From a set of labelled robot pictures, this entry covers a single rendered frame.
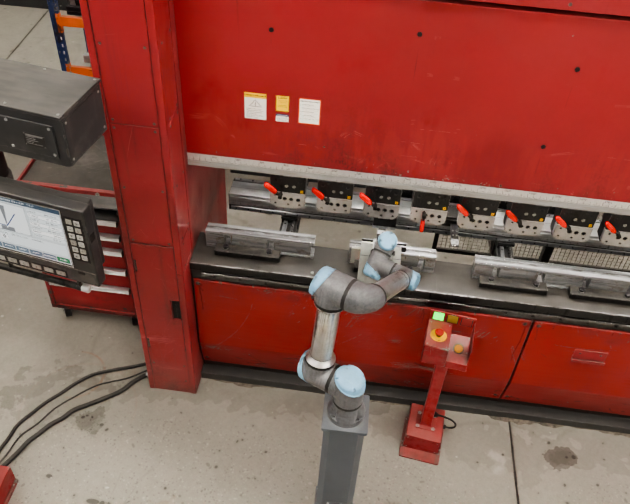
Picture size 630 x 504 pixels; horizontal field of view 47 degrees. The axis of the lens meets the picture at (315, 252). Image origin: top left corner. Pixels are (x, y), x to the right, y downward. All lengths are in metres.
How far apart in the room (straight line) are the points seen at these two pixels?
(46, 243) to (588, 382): 2.54
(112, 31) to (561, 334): 2.28
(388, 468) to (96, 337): 1.76
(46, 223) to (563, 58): 1.87
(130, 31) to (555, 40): 1.43
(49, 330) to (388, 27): 2.63
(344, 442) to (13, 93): 1.73
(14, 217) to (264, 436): 1.73
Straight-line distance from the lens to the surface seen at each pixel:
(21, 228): 2.72
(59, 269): 2.76
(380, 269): 2.81
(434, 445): 3.69
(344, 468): 3.09
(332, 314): 2.54
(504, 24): 2.62
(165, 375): 3.83
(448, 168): 2.92
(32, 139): 2.43
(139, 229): 3.09
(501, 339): 3.47
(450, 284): 3.28
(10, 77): 2.55
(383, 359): 3.60
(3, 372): 4.20
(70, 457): 3.80
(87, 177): 3.67
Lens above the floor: 3.16
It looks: 43 degrees down
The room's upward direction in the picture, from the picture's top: 4 degrees clockwise
